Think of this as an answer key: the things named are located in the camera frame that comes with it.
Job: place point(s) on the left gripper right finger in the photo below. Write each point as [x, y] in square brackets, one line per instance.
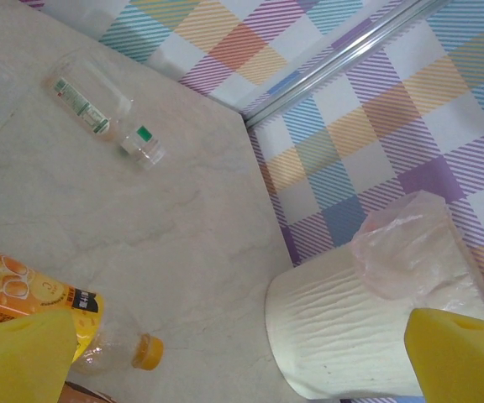
[464, 361]

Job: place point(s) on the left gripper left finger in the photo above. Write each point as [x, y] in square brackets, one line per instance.
[19, 361]

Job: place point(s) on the yellow label orange juice bottle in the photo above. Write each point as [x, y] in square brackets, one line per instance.
[23, 285]

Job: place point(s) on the clear bottle green print label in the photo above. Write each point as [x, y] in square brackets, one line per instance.
[82, 103]

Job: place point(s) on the clear plastic bin liner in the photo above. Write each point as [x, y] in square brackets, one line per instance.
[401, 252]

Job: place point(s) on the cream ribbed bin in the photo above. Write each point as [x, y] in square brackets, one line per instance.
[330, 327]

